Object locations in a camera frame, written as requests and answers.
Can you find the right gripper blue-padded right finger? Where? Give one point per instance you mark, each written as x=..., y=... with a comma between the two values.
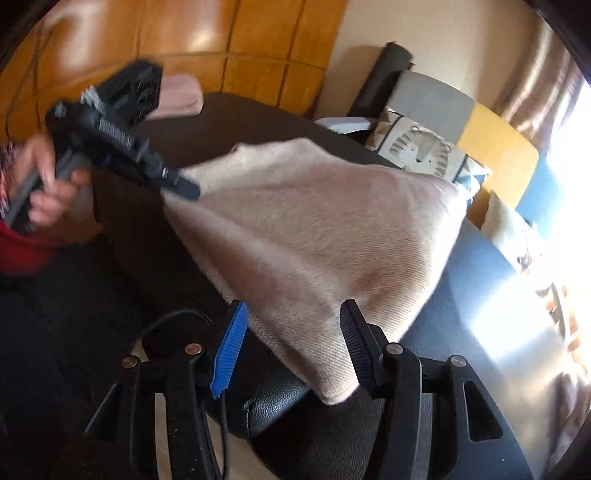
x=364, y=347

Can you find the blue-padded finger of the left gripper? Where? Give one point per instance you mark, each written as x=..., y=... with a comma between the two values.
x=174, y=182

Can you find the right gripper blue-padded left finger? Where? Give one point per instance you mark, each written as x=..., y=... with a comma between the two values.
x=227, y=346

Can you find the beige knit sweater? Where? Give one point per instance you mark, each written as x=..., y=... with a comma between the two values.
x=294, y=231

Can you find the floral patterned sleeve forearm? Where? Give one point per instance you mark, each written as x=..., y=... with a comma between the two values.
x=8, y=155

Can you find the person's left hand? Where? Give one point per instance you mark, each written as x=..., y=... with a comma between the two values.
x=58, y=200

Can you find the folded pink garment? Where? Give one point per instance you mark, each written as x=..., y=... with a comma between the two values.
x=180, y=96

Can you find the grey yellow blue sofa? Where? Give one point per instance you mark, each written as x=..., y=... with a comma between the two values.
x=484, y=136

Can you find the wooden panel wardrobe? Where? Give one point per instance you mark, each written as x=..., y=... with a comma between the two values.
x=275, y=52

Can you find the deer print cushion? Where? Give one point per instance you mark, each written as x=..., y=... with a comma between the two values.
x=516, y=239

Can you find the tiger print cushion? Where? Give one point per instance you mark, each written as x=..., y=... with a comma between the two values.
x=412, y=147

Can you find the black rolled mat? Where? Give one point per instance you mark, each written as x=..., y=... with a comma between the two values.
x=394, y=59

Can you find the beige curtain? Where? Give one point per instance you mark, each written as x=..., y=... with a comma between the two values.
x=543, y=89

